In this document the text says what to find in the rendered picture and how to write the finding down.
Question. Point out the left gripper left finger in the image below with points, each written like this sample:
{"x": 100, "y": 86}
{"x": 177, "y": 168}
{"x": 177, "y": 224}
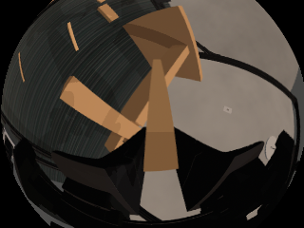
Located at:
{"x": 119, "y": 173}

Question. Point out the tan wooden board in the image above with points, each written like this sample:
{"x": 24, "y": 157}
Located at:
{"x": 86, "y": 102}
{"x": 156, "y": 32}

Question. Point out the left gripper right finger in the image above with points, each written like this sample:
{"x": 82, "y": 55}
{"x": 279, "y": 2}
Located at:
{"x": 202, "y": 168}

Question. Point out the wooden rail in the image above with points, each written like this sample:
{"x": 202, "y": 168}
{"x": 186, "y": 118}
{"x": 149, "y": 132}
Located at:
{"x": 135, "y": 110}

